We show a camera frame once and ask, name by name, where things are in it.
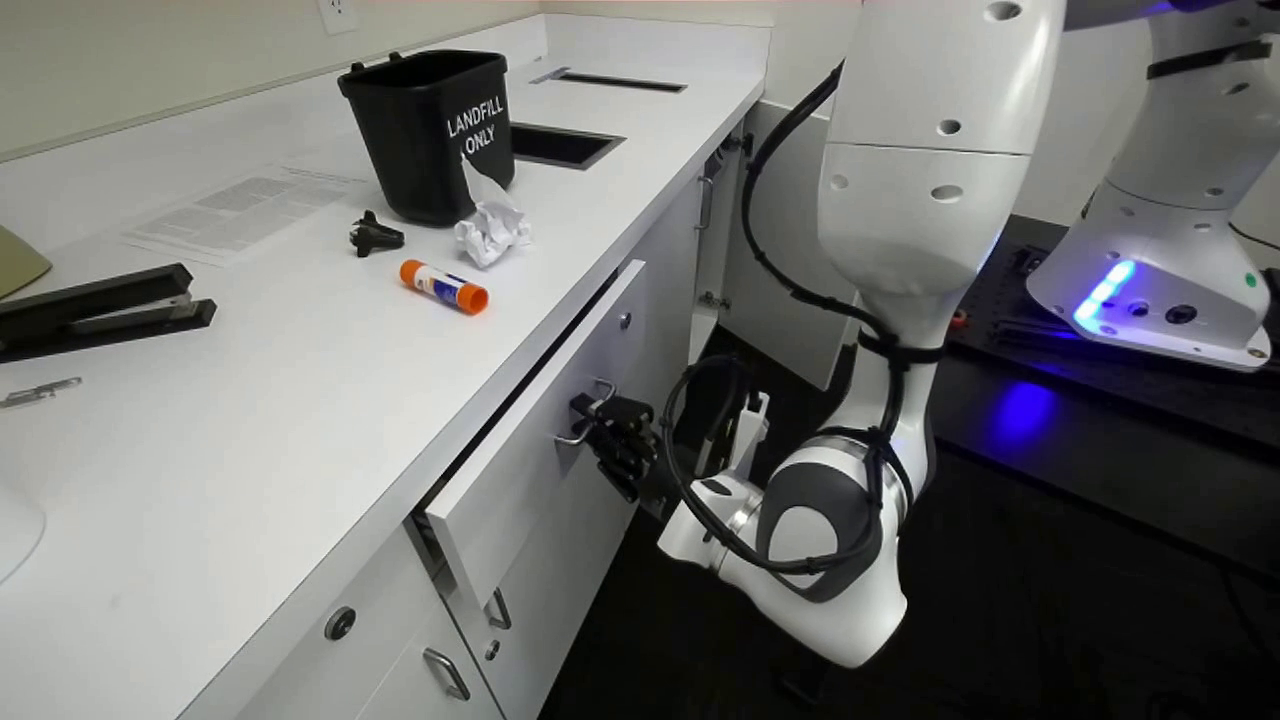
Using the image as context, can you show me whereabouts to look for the black stapler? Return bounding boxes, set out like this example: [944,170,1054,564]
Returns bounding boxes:
[0,263,218,364]

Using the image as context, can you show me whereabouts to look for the drawer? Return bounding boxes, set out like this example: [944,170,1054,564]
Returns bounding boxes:
[236,524,443,720]
[466,440,656,720]
[424,259,661,633]

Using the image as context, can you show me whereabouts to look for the crumpled white tissue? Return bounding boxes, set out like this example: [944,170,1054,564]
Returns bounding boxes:
[454,152,533,269]

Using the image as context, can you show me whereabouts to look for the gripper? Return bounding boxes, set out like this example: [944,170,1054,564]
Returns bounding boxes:
[569,392,699,522]

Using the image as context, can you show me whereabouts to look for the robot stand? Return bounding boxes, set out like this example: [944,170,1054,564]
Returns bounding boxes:
[928,214,1280,586]

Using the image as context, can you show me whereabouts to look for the cabinet door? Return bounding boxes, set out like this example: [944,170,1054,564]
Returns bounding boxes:
[720,99,863,392]

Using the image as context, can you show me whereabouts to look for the glue stick with orange caps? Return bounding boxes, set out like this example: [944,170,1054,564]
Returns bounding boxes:
[399,259,491,316]

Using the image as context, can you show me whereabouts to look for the black binder clip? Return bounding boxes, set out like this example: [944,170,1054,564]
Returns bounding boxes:
[349,210,406,258]

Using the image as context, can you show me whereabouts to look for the tan folder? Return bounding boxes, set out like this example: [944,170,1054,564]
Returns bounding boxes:
[0,224,53,300]

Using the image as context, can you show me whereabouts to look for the black waste bin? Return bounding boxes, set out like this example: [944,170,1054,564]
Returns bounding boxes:
[337,49,516,227]

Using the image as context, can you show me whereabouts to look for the white round object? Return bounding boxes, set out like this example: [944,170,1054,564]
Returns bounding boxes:
[0,478,47,587]

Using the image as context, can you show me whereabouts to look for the printed paper sheet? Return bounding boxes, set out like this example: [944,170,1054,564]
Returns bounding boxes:
[124,165,369,267]

